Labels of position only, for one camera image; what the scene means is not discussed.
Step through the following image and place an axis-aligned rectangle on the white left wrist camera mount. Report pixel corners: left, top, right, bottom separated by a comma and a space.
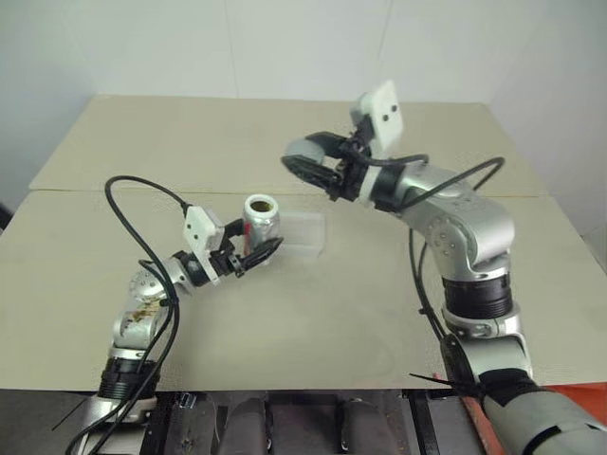
182, 205, 227, 286

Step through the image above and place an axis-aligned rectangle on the dark rounded shape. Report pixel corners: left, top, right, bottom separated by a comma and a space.
338, 399, 377, 455
226, 397, 270, 455

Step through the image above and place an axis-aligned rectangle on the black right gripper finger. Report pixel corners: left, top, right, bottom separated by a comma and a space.
305, 132, 356, 156
281, 155, 345, 190

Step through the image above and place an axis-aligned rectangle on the black metal table frame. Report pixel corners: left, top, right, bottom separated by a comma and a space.
139, 389, 459, 455

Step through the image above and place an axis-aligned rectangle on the translucent white plastic container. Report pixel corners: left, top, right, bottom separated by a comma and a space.
276, 210, 328, 263

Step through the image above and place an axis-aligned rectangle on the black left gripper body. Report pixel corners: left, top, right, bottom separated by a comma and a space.
207, 238, 248, 279

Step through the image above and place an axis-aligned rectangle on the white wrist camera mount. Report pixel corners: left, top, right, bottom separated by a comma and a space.
349, 79, 406, 206
182, 205, 227, 286

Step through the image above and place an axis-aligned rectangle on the translucent pale blue plastic cap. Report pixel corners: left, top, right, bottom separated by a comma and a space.
283, 137, 327, 166

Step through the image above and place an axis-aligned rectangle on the orange floor mat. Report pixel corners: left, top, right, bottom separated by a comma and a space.
461, 382, 607, 455

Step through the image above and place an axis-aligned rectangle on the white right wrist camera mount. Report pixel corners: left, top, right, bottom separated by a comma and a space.
349, 79, 406, 206

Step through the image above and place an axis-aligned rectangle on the black cable tie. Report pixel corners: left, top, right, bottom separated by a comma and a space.
409, 373, 489, 397

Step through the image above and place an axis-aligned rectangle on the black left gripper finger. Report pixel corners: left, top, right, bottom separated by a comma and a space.
221, 217, 248, 241
238, 237, 285, 275

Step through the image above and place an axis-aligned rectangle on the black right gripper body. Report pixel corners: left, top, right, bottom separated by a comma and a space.
325, 115, 377, 203

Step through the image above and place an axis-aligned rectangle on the silver red soda can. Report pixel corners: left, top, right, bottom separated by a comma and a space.
242, 192, 283, 267

